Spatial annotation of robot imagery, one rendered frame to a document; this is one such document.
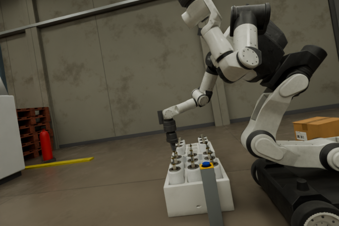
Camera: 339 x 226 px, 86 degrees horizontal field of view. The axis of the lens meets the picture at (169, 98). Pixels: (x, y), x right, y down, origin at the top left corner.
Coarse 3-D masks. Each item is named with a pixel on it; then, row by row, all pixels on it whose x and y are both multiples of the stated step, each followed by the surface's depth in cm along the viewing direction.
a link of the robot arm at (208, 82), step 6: (204, 78) 125; (210, 78) 122; (216, 78) 124; (204, 84) 125; (210, 84) 124; (204, 90) 126; (210, 90) 126; (204, 96) 124; (210, 96) 126; (198, 102) 125; (204, 102) 126
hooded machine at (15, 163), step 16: (0, 80) 254; (0, 96) 243; (0, 112) 239; (16, 112) 262; (0, 128) 236; (16, 128) 257; (0, 144) 233; (16, 144) 253; (0, 160) 229; (16, 160) 250; (0, 176) 226; (16, 176) 250
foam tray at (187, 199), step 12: (168, 168) 139; (168, 180) 118; (216, 180) 108; (228, 180) 106; (168, 192) 109; (180, 192) 108; (192, 192) 108; (228, 192) 106; (168, 204) 109; (180, 204) 108; (192, 204) 108; (204, 204) 107; (228, 204) 106; (168, 216) 109
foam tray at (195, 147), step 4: (188, 144) 200; (192, 144) 199; (196, 144) 198; (188, 148) 187; (192, 148) 187; (196, 148) 187; (212, 148) 171; (188, 152) 176; (196, 152) 175; (184, 156) 164; (200, 156) 162; (184, 160) 164
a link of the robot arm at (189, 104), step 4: (196, 92) 130; (200, 92) 128; (192, 96) 133; (196, 96) 127; (200, 96) 124; (188, 100) 129; (192, 100) 129; (196, 100) 128; (180, 104) 128; (184, 104) 128; (188, 104) 128; (192, 104) 128; (196, 104) 129; (184, 108) 127; (188, 108) 128; (192, 108) 129
